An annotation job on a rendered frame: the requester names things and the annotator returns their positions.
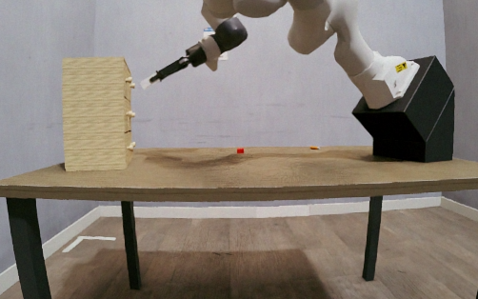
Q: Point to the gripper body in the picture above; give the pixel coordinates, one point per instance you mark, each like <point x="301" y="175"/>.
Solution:
<point x="196" y="56"/>

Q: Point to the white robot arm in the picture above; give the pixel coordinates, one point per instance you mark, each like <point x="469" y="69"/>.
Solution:
<point x="375" y="76"/>

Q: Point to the light wood chest of drawers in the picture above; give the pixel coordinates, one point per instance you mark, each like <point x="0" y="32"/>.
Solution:
<point x="93" y="113"/>

